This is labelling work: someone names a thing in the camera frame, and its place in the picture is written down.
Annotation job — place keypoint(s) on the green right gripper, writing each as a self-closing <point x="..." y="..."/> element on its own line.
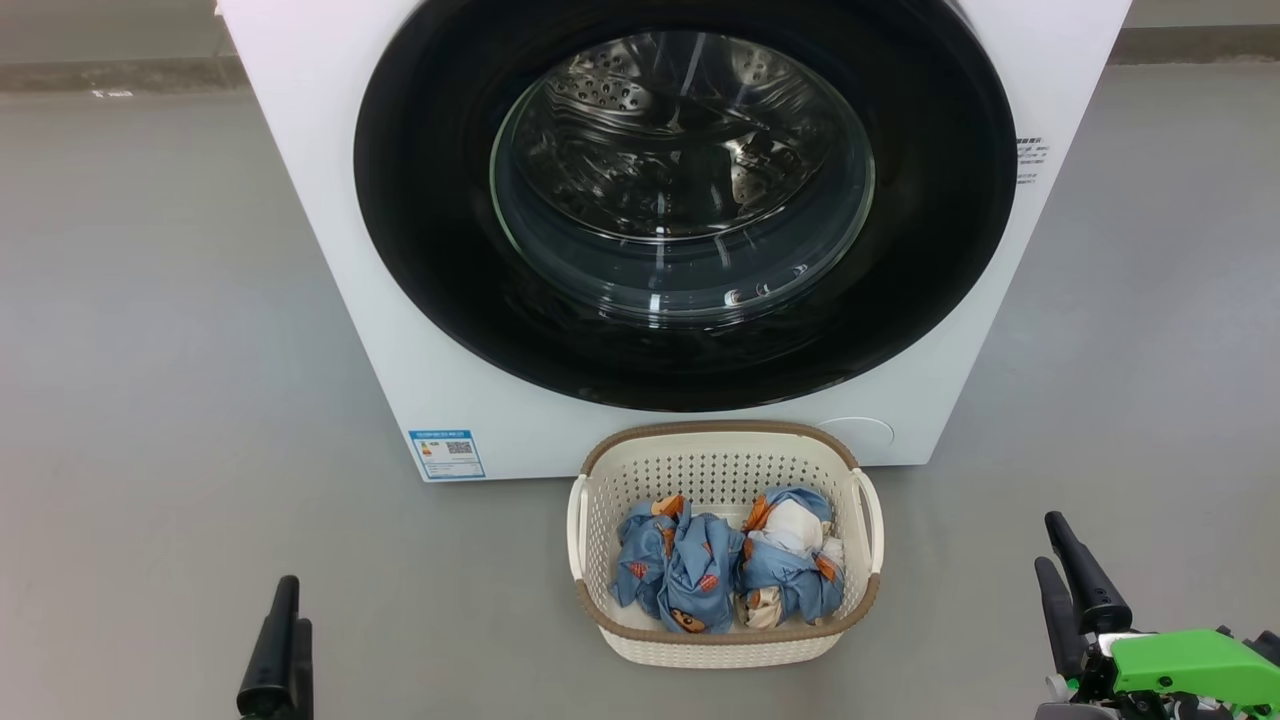
<point x="1190" y="665"/>

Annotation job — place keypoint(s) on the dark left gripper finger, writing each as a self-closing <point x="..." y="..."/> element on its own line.
<point x="303" y="670"/>
<point x="268" y="660"/>

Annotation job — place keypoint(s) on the blue white orange garment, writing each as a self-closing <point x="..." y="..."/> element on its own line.
<point x="790" y="580"/>

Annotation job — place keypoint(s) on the blue bear print garment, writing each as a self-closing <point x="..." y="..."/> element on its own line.
<point x="680" y="570"/>

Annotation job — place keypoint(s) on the washing machine glass door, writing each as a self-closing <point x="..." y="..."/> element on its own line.
<point x="420" y="200"/>

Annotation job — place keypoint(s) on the white front-load washing machine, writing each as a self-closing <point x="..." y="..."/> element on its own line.
<point x="330" y="250"/>

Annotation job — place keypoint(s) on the blue white energy label sticker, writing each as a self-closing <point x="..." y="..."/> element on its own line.
<point x="447" y="455"/>

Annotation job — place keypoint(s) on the round white filter cover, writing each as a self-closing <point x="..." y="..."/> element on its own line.
<point x="860" y="437"/>

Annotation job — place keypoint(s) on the cream perforated laundry basket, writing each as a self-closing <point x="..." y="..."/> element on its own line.
<point x="720" y="645"/>

